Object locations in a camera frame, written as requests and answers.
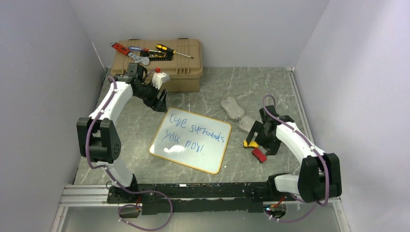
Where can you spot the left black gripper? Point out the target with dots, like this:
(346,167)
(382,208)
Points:
(154,103)

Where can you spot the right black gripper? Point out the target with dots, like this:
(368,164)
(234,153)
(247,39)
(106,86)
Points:
(272,147)

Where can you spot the red bone shaped eraser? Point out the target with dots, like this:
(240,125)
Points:
(259,155)

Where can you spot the yellow framed whiteboard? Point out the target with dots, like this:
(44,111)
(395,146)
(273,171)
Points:
(192,140)

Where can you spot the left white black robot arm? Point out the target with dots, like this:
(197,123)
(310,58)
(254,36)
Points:
(98,138)

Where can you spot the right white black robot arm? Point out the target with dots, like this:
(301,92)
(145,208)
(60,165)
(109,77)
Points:
(319,177)

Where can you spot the yellow bone shaped eraser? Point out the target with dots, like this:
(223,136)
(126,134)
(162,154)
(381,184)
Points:
(252,144)

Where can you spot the tan plastic toolbox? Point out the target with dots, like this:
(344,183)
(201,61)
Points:
(184,72)

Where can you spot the yellow black screwdriver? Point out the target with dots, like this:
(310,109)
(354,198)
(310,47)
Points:
(167,49)

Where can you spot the blue red small screwdriver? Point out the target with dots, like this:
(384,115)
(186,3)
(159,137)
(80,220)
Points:
(141,49)

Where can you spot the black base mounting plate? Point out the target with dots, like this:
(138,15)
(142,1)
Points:
(252,197)

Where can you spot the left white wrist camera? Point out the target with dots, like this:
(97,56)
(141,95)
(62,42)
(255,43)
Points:
(159,78)

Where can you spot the red handled adjustable wrench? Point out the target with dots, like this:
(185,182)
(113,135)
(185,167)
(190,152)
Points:
(127,52)

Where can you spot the aluminium extrusion rail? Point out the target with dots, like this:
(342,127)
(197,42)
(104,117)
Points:
(101,195)

